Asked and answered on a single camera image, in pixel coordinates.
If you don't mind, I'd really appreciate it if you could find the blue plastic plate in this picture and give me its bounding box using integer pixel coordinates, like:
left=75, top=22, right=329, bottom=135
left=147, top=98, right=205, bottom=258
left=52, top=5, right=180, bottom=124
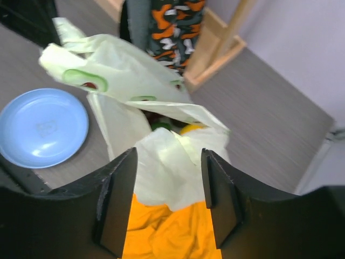
left=1, top=88, right=89, bottom=169

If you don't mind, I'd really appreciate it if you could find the orange cloth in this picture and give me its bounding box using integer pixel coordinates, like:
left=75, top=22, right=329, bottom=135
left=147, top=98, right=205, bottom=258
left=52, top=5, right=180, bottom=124
left=122, top=197, right=221, bottom=259

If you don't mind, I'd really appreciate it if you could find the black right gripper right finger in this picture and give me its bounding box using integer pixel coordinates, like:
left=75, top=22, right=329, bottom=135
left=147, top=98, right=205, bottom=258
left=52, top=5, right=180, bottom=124
left=201, top=149, right=344, bottom=258

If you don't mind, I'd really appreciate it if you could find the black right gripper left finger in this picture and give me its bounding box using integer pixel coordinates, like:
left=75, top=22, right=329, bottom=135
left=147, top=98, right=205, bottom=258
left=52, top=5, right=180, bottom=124
left=1, top=148, right=137, bottom=258

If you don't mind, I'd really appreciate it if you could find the pale green plastic bag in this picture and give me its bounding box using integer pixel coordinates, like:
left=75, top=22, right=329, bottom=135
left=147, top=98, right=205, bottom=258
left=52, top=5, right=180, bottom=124
left=39, top=17, right=230, bottom=211

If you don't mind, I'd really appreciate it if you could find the yellow fake orange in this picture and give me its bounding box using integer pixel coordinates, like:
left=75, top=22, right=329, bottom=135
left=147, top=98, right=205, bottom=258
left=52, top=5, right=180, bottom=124
left=180, top=124, right=205, bottom=135

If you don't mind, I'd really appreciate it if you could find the wooden clothes rack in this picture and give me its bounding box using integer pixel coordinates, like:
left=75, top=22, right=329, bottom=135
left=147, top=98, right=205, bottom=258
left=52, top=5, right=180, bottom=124
left=97, top=1, right=255, bottom=92

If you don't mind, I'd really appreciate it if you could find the green fake fruit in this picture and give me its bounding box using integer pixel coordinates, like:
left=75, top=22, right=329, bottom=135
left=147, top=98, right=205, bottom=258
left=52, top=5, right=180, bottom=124
left=151, top=121, right=171, bottom=131

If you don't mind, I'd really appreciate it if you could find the zebra patterned garment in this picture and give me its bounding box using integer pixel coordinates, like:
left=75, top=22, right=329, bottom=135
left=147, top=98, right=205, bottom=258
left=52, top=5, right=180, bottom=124
left=119, top=0, right=206, bottom=76

